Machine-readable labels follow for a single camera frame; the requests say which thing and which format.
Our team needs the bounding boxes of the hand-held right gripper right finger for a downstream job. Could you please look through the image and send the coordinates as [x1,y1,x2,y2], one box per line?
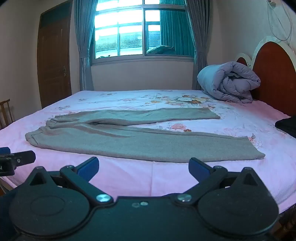
[174,157,261,206]

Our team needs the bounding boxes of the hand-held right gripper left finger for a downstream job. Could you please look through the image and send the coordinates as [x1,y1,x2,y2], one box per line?
[30,157,114,205]

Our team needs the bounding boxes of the grey pants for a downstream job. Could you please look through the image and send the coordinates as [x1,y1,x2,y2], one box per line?
[25,107,266,163]

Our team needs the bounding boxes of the wooden chair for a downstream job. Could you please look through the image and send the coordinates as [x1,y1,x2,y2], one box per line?
[0,99,15,130]

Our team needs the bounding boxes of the dark blue clothing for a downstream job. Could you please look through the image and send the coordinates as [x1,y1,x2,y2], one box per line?
[0,190,18,241]

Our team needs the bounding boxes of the bed with pink floral sheet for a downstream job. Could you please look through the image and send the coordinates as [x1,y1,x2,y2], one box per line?
[0,89,296,215]

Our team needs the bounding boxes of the folded lavender quilt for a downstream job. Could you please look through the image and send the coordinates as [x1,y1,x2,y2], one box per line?
[197,61,261,104]

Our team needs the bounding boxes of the dark cloth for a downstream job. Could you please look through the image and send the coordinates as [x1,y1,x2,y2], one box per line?
[275,117,296,139]

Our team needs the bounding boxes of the brown wooden door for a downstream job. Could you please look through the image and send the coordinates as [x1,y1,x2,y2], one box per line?
[37,0,74,109]

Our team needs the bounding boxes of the white wall cable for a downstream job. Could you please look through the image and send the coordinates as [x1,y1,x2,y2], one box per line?
[267,0,293,42]

